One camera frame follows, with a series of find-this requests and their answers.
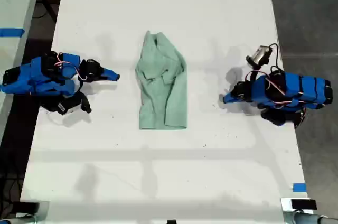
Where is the long blue tape strip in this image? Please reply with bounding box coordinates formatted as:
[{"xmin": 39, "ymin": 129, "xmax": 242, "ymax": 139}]
[{"xmin": 0, "ymin": 27, "xmax": 26, "ymax": 38}]

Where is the black floor cable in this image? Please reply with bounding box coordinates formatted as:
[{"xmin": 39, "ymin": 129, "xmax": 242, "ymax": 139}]
[
  {"xmin": 32, "ymin": 0, "xmax": 58, "ymax": 23},
  {"xmin": 0, "ymin": 172, "xmax": 25, "ymax": 210}
]

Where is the black box on white plate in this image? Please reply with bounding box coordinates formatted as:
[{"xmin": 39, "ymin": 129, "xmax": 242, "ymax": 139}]
[{"xmin": 280, "ymin": 197, "xmax": 317, "ymax": 213}]

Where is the red and white wire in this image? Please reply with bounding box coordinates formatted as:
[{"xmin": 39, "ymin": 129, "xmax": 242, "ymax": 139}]
[
  {"xmin": 53, "ymin": 52, "xmax": 88, "ymax": 82},
  {"xmin": 245, "ymin": 69, "xmax": 307, "ymax": 110}
]

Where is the black camera cable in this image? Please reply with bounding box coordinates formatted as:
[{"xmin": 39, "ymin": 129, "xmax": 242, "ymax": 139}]
[{"xmin": 267, "ymin": 43, "xmax": 281, "ymax": 73}]

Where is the pale side table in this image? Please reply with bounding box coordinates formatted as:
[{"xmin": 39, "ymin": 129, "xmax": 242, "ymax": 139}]
[{"xmin": 0, "ymin": 0, "xmax": 44, "ymax": 136}]

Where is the short blue tape strip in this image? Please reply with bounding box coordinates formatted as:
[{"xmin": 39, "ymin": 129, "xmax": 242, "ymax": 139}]
[{"xmin": 292, "ymin": 182, "xmax": 308, "ymax": 193}]

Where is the black camera box white label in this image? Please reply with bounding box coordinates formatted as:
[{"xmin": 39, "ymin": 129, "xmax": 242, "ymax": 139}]
[{"xmin": 55, "ymin": 92, "xmax": 92, "ymax": 116}]

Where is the black camera stalk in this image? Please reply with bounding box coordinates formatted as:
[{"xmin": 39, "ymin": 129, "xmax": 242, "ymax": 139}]
[{"xmin": 249, "ymin": 66, "xmax": 261, "ymax": 82}]

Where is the black box on clear plate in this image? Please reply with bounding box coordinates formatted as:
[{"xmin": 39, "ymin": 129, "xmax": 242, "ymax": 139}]
[{"xmin": 11, "ymin": 200, "xmax": 51, "ymax": 221}]

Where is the grey pipe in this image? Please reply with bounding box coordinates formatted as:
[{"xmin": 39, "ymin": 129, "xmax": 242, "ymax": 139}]
[
  {"xmin": 0, "ymin": 214, "xmax": 38, "ymax": 224},
  {"xmin": 283, "ymin": 210, "xmax": 338, "ymax": 224}
]

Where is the pale green T-shirt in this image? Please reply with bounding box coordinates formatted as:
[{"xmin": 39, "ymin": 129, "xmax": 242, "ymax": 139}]
[{"xmin": 135, "ymin": 30, "xmax": 189, "ymax": 130}]

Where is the black and grey camera box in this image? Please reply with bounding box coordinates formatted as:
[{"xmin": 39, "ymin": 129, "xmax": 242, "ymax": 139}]
[{"xmin": 246, "ymin": 45, "xmax": 273, "ymax": 68}]

